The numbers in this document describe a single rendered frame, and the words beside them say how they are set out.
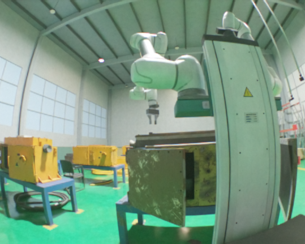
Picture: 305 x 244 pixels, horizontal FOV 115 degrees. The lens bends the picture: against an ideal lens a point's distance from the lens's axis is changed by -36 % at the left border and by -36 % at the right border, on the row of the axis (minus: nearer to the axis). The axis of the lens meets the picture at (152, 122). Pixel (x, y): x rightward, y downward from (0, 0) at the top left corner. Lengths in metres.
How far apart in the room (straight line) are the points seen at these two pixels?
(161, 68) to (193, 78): 0.17
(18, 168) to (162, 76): 2.57
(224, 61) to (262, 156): 0.47
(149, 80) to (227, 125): 0.41
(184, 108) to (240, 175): 0.40
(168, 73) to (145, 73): 0.11
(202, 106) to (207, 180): 0.86
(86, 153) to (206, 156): 4.13
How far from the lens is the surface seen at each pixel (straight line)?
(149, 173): 1.23
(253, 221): 0.83
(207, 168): 1.41
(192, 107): 0.73
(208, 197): 1.48
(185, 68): 0.78
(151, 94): 1.55
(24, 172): 2.74
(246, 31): 1.46
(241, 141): 0.69
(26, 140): 2.90
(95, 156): 4.81
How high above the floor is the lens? 1.25
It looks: 9 degrees up
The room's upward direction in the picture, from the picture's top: 2 degrees counter-clockwise
